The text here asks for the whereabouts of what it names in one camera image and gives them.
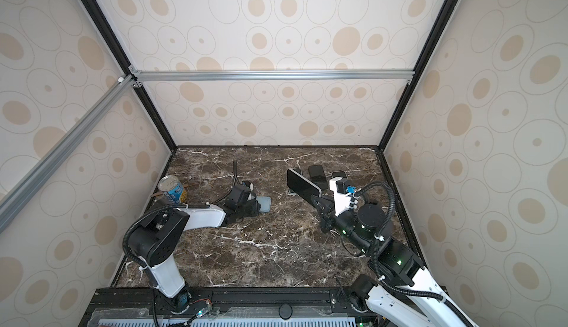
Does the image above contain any black phone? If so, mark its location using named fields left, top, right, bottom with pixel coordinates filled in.
left=286, top=169, right=322, bottom=205

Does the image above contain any black phone case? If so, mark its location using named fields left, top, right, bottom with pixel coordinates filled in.
left=309, top=164, right=329, bottom=190

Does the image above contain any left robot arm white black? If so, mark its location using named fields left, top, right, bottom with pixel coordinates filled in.
left=121, top=161, right=262, bottom=313

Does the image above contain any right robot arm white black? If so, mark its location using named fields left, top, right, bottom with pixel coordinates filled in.
left=301, top=177, right=475, bottom=326

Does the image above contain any blue tin can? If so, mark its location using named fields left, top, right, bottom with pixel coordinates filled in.
left=158, top=175, right=187, bottom=204

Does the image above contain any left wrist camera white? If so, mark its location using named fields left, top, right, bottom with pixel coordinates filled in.
left=226, top=181, right=255, bottom=210

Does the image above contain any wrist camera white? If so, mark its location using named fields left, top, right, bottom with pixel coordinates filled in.
left=226, top=181, right=255, bottom=210
left=329, top=177, right=358, bottom=217

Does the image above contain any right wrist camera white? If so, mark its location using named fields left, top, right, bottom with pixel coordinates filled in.
left=329, top=177, right=358, bottom=217

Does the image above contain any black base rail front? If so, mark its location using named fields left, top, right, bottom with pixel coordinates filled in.
left=79, top=286, right=449, bottom=327

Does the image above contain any horizontal aluminium rail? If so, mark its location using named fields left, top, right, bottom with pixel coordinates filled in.
left=134, top=69, right=414, bottom=82

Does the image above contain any left diagonal aluminium rail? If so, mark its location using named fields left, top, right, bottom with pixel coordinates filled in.
left=1, top=75, right=134, bottom=231

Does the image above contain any right black frame post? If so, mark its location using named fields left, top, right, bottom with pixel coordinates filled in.
left=378, top=0, right=459, bottom=153

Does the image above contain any black frame post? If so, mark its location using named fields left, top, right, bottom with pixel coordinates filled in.
left=378, top=0, right=459, bottom=153
left=80, top=0, right=178, bottom=153

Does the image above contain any left black frame post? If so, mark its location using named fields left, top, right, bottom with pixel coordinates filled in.
left=80, top=0, right=178, bottom=153

